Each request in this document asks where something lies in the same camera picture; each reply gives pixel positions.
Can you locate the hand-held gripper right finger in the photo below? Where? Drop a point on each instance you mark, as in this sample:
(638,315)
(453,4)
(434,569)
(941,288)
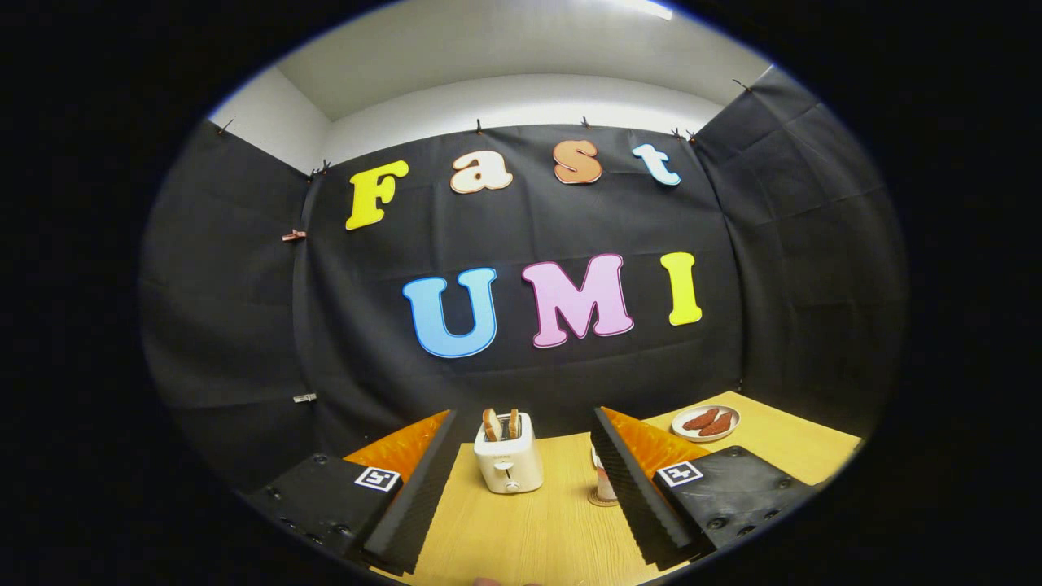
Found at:
(639,496)

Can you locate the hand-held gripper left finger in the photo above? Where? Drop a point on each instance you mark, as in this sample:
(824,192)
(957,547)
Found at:
(423,505)

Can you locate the clear juice bottle pink label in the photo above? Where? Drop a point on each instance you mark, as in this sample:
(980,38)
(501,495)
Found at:
(604,484)

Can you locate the round brown coaster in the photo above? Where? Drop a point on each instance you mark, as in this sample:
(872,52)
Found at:
(601,503)

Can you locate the white round plate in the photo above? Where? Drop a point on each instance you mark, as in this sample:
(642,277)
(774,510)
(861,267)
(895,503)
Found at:
(682,431)

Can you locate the white toaster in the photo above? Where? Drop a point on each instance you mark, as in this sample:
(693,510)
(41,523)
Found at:
(509,468)

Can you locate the red sausage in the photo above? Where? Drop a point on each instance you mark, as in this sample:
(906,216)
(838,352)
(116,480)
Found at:
(718,425)
(700,420)

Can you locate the toast slice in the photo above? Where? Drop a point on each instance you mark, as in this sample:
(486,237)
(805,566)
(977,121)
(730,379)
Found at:
(492,425)
(514,424)

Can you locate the wooden table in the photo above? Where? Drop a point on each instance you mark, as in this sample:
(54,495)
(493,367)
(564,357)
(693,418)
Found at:
(529,537)

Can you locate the pink clothes clip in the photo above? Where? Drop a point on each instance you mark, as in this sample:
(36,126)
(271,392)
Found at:
(294,236)

